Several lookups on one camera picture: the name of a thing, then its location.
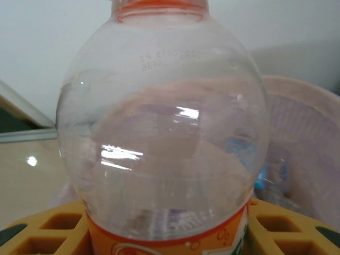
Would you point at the clear bottle orange label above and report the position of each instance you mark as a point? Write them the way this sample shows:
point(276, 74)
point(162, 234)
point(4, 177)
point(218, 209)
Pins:
point(159, 132)

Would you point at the pink bin liner bag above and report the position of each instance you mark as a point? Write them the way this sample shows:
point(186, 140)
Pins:
point(305, 90)

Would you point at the white door frame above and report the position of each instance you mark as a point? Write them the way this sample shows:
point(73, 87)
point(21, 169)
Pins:
point(21, 105)

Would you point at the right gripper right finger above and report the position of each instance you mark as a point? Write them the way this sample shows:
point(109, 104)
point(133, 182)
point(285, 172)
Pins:
point(292, 233)

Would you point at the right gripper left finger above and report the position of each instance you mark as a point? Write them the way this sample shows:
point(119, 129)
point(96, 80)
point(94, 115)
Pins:
point(40, 233)

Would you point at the bottle colourful blue label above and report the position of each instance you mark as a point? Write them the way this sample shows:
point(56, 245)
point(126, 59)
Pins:
point(282, 170)

